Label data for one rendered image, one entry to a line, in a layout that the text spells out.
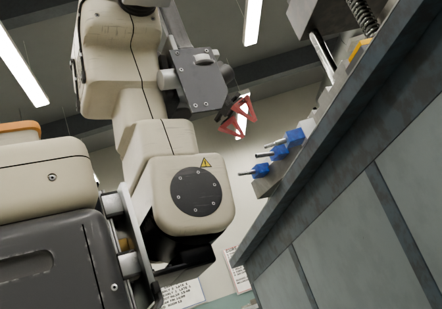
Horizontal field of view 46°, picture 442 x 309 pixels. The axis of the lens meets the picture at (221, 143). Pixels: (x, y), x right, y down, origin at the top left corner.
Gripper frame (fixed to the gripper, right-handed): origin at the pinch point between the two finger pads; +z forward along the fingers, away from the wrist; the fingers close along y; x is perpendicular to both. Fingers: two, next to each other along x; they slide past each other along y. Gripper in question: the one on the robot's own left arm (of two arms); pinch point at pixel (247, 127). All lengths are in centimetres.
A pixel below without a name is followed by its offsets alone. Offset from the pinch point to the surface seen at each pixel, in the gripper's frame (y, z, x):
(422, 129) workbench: -61, 28, 21
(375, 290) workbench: -21, 50, 23
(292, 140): -27.5, 13.0, 14.5
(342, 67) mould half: -46.4, 10.0, 6.5
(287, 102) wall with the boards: 573, -72, -540
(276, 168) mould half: -6.1, 14.6, 7.6
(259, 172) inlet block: -2.8, 12.1, 10.3
